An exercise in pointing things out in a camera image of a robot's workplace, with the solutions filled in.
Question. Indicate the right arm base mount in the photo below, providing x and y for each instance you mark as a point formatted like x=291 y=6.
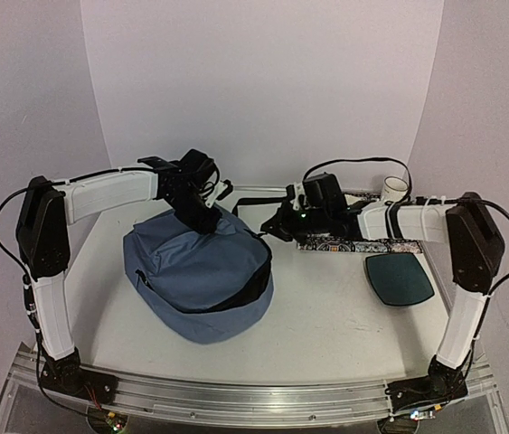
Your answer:
x=423 y=392

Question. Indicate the white enamel mug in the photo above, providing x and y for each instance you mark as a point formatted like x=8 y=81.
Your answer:
x=394 y=189

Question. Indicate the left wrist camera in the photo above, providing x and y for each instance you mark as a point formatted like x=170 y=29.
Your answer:
x=220 y=191

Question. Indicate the patterned black placemat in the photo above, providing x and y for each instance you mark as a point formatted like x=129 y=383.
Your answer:
x=318 y=237

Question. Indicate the dark teal square plate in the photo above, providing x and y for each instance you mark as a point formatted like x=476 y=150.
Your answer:
x=398 y=279

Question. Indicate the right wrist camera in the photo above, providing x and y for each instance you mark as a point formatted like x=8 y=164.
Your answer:
x=296 y=196

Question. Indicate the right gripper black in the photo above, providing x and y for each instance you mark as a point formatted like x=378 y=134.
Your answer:
x=284 y=221

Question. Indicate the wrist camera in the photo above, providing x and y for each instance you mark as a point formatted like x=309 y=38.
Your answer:
x=296 y=196
x=220 y=191

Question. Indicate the blue student backpack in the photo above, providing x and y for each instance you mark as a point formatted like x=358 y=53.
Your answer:
x=207 y=288

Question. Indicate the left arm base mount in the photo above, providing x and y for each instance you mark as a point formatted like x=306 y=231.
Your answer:
x=68 y=377

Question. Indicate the aluminium table front rail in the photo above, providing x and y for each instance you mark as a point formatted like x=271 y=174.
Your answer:
x=278 y=406

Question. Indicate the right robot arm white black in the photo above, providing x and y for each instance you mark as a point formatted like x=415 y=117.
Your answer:
x=476 y=246

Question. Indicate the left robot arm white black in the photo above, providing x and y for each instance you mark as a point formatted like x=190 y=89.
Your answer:
x=44 y=252

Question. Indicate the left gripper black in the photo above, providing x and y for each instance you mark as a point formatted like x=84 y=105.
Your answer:
x=204 y=228

